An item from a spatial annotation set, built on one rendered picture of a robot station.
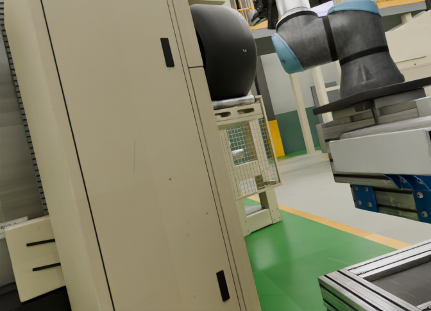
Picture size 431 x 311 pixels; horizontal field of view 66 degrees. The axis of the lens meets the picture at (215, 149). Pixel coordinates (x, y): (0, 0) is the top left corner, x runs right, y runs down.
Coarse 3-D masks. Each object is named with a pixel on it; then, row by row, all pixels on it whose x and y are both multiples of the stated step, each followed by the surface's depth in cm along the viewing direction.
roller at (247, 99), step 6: (246, 96) 180; (252, 96) 182; (216, 102) 168; (222, 102) 170; (228, 102) 172; (234, 102) 174; (240, 102) 176; (246, 102) 179; (252, 102) 182; (216, 108) 170
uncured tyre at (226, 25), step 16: (192, 16) 167; (208, 16) 162; (224, 16) 166; (208, 32) 160; (224, 32) 160; (240, 32) 166; (208, 48) 161; (224, 48) 160; (240, 48) 165; (256, 48) 174; (208, 64) 163; (224, 64) 161; (240, 64) 166; (256, 64) 173; (208, 80) 166; (224, 80) 165; (240, 80) 170; (224, 96) 172; (240, 96) 180
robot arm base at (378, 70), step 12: (372, 48) 78; (384, 48) 79; (348, 60) 81; (360, 60) 79; (372, 60) 78; (384, 60) 78; (348, 72) 81; (360, 72) 79; (372, 72) 77; (384, 72) 77; (396, 72) 77; (348, 84) 81; (360, 84) 78; (372, 84) 77; (384, 84) 76
